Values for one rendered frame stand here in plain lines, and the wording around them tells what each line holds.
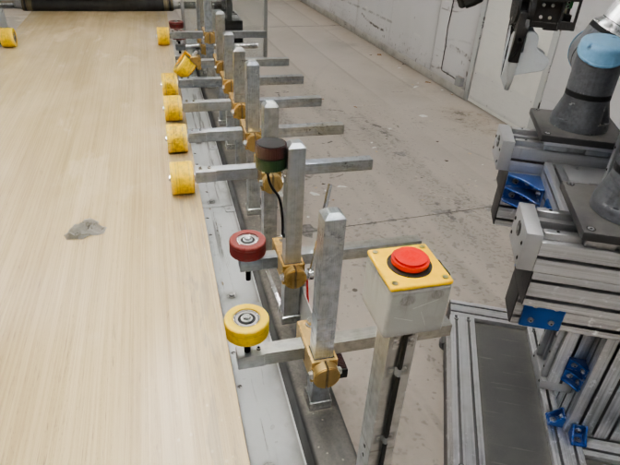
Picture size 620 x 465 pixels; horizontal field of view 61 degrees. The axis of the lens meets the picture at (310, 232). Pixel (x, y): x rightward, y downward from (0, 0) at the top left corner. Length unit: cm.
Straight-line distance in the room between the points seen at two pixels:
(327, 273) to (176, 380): 29
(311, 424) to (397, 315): 54
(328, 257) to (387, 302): 31
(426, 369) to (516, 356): 36
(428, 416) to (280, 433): 97
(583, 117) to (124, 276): 121
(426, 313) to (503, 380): 138
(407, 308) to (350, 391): 151
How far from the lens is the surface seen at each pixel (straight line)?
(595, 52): 158
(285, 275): 114
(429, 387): 213
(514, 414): 186
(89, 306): 104
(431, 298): 57
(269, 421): 117
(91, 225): 124
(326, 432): 106
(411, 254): 57
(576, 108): 161
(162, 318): 99
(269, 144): 101
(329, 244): 83
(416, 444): 196
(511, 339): 211
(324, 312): 92
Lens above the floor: 155
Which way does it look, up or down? 33 degrees down
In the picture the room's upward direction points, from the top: 3 degrees clockwise
